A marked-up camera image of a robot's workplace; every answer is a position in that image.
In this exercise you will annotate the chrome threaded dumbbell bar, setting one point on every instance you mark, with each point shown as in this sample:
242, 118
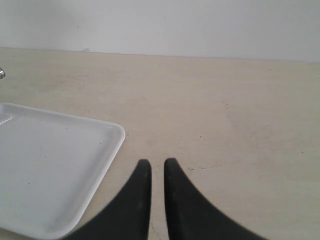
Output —
2, 73

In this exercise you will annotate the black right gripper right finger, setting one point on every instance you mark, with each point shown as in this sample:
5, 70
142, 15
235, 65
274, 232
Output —
190, 216

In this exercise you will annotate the white rectangular tray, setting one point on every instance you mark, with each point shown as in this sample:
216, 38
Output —
51, 165

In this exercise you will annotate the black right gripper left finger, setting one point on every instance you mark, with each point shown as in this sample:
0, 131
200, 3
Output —
127, 216

